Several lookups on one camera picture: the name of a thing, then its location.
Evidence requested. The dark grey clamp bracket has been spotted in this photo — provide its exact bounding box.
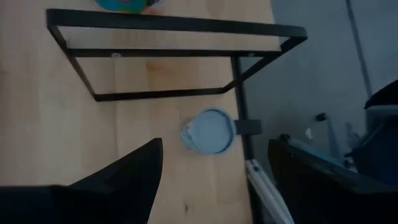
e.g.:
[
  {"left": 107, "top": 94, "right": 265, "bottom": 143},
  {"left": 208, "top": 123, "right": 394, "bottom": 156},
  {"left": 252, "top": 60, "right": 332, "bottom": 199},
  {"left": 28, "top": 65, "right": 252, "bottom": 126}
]
[{"left": 233, "top": 119, "right": 262, "bottom": 136}]

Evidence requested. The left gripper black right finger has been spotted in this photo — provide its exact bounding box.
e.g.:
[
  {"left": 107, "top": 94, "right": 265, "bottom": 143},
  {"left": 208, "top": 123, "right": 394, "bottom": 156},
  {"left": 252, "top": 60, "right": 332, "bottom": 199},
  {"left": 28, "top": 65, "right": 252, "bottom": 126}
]
[{"left": 268, "top": 139, "right": 398, "bottom": 224}]

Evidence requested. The white plastic strip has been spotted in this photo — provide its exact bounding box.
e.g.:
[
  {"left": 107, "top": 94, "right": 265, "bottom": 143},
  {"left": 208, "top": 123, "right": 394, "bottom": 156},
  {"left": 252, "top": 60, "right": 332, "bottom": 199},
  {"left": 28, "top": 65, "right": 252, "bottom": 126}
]
[{"left": 245, "top": 159, "right": 295, "bottom": 224}]

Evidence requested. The wooden shelf with black legs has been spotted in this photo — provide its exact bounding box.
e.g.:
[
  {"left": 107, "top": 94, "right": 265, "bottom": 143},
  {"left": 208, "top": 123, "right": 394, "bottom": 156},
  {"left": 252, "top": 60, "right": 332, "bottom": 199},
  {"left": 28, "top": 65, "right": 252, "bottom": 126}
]
[{"left": 46, "top": 8, "right": 308, "bottom": 103}]

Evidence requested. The orange and white label can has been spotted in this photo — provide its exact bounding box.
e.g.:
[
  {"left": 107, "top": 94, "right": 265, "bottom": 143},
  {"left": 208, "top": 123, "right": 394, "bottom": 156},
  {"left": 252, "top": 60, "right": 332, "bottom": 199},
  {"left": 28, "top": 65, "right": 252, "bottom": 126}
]
[{"left": 180, "top": 108, "right": 237, "bottom": 156}]

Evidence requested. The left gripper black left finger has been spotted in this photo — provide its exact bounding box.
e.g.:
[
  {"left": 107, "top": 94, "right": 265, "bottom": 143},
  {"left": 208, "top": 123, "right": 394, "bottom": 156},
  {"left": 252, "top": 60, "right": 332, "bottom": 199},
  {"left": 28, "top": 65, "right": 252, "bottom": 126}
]
[{"left": 0, "top": 138, "right": 164, "bottom": 224}]

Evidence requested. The black metal table frame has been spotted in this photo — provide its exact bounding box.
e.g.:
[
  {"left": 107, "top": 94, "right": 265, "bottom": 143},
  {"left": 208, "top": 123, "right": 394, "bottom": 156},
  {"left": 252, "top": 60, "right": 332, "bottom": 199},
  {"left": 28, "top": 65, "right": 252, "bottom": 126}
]
[{"left": 230, "top": 55, "right": 265, "bottom": 224}]

